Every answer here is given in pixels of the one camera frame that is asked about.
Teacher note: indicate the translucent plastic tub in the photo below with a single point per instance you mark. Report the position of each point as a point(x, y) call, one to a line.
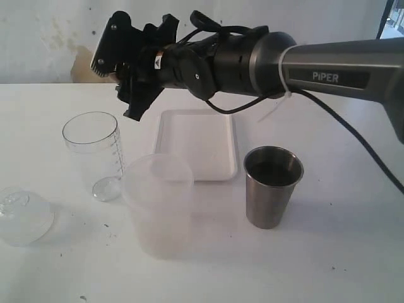
point(158, 190)

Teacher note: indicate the white rectangular tray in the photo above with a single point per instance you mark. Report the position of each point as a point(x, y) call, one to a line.
point(205, 139)

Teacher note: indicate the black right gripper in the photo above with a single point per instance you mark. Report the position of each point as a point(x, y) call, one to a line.
point(130, 53)

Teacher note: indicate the clear plastic shaker cup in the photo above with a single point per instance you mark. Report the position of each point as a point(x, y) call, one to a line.
point(94, 142)

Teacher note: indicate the clear domed shaker lid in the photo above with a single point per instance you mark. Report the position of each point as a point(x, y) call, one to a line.
point(25, 216)

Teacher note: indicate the stainless steel cup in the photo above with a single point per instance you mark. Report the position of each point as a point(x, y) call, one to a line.
point(272, 174)

